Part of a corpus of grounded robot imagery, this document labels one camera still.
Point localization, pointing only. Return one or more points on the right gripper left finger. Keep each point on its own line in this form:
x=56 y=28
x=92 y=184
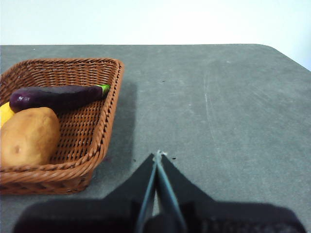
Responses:
x=97 y=216

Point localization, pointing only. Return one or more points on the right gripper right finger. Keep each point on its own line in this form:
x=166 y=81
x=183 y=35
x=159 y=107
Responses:
x=218 y=218

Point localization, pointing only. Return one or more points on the brown wicker basket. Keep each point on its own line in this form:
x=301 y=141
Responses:
x=80 y=131

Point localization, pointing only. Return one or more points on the brown potato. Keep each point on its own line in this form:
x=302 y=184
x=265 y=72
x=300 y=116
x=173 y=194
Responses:
x=26 y=138

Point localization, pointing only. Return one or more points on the purple eggplant with green stem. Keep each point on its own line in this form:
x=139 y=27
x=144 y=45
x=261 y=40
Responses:
x=58 y=97

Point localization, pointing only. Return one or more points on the yellow corn cob piece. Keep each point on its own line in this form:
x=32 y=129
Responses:
x=5 y=114

